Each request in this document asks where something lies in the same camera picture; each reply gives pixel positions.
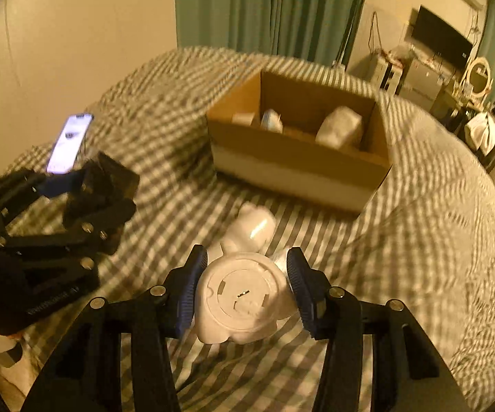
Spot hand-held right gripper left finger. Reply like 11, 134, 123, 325
20, 244, 209, 412

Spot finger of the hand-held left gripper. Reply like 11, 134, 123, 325
0, 167, 86, 245
0, 151, 141, 269

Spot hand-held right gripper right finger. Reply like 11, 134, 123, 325
286, 247, 467, 412

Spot white round-base toy figure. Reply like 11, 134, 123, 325
194, 252, 300, 345

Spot cardboard box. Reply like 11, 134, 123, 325
206, 70, 394, 219

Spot smartphone with lit screen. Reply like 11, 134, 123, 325
46, 113, 95, 175

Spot checked bed blanket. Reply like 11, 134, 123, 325
7, 45, 495, 412

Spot white wrapped bundle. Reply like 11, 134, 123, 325
315, 106, 365, 151

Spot blue and white small item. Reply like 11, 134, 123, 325
260, 109, 285, 134

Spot white side cabinet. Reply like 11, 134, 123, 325
370, 47, 403, 94

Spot white cloth on chair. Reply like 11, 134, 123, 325
465, 112, 495, 156

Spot grey television cabinet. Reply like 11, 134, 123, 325
402, 58, 455, 109

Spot round white-framed mirror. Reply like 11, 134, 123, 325
461, 57, 494, 104

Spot black flat television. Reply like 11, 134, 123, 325
411, 5, 474, 70

